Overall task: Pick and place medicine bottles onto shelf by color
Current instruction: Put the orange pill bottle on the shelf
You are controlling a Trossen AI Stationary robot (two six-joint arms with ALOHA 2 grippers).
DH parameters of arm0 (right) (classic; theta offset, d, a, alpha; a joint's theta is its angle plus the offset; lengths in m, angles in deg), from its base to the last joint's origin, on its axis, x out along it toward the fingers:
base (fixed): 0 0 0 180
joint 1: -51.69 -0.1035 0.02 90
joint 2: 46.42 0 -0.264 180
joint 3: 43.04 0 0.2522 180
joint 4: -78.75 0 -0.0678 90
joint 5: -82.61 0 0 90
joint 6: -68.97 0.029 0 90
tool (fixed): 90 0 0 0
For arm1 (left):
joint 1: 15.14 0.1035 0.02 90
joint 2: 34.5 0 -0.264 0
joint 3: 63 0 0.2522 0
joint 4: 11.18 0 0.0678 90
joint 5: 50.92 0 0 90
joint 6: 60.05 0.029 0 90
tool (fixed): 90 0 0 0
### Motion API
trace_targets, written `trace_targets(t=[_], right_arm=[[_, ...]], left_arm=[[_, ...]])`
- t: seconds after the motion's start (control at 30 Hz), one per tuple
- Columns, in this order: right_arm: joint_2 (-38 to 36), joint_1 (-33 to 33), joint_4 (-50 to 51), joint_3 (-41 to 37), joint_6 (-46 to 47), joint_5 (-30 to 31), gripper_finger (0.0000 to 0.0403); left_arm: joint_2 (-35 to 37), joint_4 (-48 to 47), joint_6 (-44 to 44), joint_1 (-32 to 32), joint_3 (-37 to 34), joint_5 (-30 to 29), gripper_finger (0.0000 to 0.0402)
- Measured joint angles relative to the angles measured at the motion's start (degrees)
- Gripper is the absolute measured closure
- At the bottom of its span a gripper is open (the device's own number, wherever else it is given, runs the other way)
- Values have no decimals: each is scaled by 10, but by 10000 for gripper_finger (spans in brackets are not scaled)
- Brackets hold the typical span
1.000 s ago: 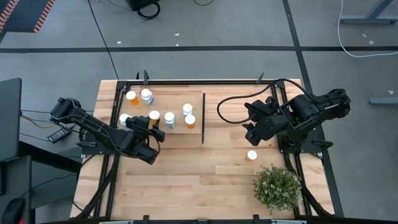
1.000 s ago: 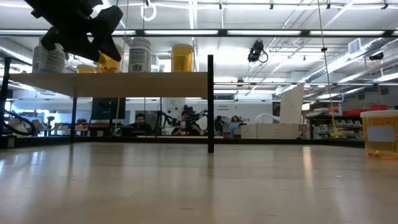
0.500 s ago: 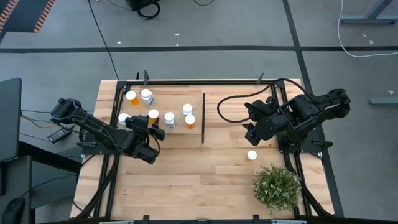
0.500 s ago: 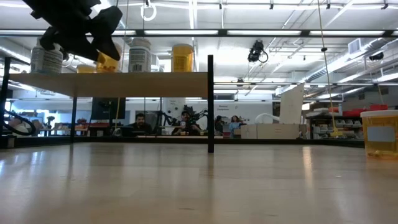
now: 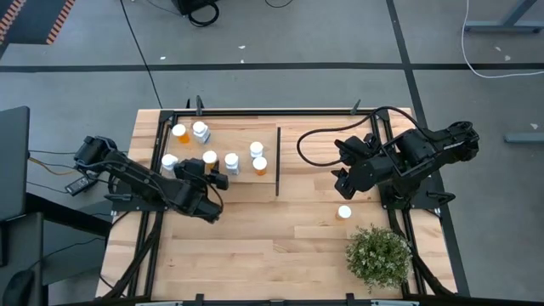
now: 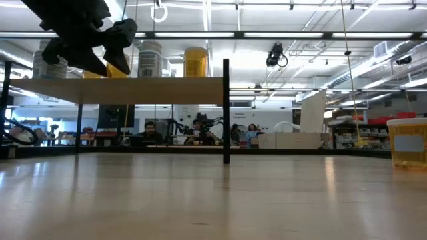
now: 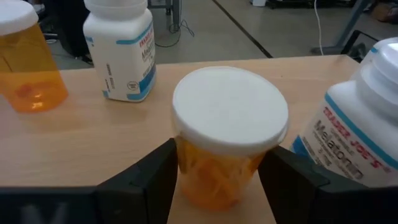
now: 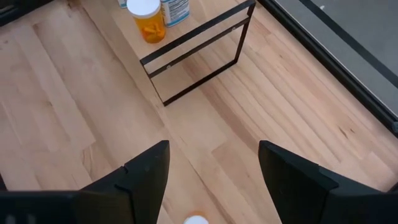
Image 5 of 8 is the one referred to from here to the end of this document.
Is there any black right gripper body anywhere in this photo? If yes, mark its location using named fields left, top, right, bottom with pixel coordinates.
left=335, top=134, right=382, bottom=169

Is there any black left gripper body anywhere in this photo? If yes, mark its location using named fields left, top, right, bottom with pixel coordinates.
left=173, top=157, right=210, bottom=182

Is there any wooden shelf board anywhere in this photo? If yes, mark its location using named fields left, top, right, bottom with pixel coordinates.
left=160, top=122, right=278, bottom=185

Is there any black shelf side panel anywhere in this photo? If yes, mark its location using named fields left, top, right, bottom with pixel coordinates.
left=275, top=126, right=281, bottom=198

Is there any green potted plant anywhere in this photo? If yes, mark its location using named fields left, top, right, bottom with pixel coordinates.
left=344, top=224, right=414, bottom=294

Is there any black power adapter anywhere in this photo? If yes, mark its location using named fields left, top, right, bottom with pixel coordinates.
left=65, top=173, right=99, bottom=197

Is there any grey floor bar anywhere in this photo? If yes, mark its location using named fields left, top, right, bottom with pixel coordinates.
left=504, top=132, right=544, bottom=145

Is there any dark grey desk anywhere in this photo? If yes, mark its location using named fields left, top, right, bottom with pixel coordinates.
left=0, top=212, right=46, bottom=306

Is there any black computer mouse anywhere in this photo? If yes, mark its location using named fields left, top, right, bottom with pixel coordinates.
left=2, top=269, right=37, bottom=306

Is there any dark mat with striped edges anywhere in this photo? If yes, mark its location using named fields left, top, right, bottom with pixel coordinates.
left=0, top=0, right=77, bottom=59

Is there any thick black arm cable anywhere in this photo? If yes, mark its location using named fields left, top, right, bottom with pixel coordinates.
left=296, top=105, right=426, bottom=167

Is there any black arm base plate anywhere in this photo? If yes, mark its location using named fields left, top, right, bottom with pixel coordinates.
left=110, top=193, right=172, bottom=213
left=377, top=176, right=456, bottom=210

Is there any black aluminium table frame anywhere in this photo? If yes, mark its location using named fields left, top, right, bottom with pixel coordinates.
left=101, top=108, right=458, bottom=306

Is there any thin black floor cable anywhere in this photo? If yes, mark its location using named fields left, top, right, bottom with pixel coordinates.
left=119, top=0, right=164, bottom=110

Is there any yellow wire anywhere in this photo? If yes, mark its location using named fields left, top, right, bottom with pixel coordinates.
left=27, top=156, right=82, bottom=176

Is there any white floor cable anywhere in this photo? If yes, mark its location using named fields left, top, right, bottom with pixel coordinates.
left=461, top=0, right=544, bottom=80

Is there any black box with cable loop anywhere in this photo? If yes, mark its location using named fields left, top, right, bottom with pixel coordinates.
left=172, top=0, right=221, bottom=28

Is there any grey table leg frame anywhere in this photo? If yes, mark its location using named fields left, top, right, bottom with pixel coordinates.
left=463, top=0, right=544, bottom=35

